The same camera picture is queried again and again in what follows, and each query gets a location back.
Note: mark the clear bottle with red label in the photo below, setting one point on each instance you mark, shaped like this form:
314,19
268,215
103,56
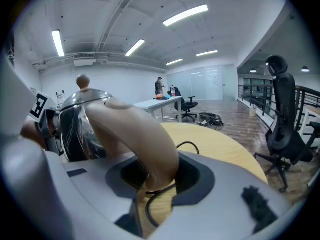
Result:
173,92

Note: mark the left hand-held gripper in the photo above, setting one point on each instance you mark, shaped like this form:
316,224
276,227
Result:
20,101

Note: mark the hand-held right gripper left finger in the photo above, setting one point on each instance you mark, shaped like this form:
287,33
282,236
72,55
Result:
82,199

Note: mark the metal step ladder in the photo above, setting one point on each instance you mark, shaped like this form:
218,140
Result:
60,97

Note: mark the black high-back office chair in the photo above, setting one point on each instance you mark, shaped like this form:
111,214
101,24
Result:
285,124

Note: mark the ceiling light strip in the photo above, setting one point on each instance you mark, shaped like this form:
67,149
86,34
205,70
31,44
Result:
58,43
207,53
135,47
174,61
185,15

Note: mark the black metal railing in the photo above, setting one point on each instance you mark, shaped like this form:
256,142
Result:
260,94

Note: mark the orange and blue items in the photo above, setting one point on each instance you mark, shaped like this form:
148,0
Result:
162,98

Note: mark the white ceiling air conditioner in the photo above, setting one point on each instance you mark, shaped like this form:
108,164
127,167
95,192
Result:
84,60

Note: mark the frosted glass partition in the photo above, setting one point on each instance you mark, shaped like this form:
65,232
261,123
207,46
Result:
200,84

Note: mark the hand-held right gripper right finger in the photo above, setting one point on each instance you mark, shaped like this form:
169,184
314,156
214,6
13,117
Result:
220,216

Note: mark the person's left forearm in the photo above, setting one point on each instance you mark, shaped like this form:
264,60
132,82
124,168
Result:
31,134

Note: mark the white waste bin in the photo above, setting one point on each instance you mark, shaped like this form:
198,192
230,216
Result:
253,111

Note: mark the long white table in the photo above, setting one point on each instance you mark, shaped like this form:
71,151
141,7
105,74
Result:
160,102

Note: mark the black pendant lamp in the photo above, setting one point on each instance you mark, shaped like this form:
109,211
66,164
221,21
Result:
253,70
305,69

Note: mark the black low-back office chair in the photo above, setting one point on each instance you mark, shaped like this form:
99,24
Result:
187,106

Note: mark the white desk with wooden top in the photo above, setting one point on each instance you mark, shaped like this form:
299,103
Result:
311,116

